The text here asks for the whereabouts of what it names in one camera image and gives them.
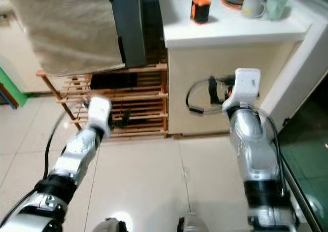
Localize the green storage bin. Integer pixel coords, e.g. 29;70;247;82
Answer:
0;68;21;107

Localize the grey robot leg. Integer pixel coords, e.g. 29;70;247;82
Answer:
92;218;126;232
177;214;211;232

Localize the beige cloth fridge cover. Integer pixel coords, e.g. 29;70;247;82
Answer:
3;0;126;78

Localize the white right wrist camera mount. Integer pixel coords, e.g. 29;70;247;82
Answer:
222;68;261;112

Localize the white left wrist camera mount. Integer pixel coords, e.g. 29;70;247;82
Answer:
88;95;113;140

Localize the grey robot left leg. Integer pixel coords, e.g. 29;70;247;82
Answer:
92;218;126;232

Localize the grey mug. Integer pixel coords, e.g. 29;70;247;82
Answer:
241;0;267;20

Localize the wooden slatted rack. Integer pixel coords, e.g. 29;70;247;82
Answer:
37;63;170;138

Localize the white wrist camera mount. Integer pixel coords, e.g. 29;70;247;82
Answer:
88;95;113;140
222;68;261;112

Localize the white counter cabinet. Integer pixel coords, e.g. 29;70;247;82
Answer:
158;0;313;137

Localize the grey robot right leg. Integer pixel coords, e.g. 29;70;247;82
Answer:
177;214;211;232

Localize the orange black gadget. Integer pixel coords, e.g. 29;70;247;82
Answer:
190;0;212;25

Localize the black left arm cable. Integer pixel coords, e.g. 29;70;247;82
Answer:
0;107;90;230

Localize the green mug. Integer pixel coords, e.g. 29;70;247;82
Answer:
265;0;290;22

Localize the glass sliding door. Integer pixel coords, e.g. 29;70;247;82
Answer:
277;96;328;232

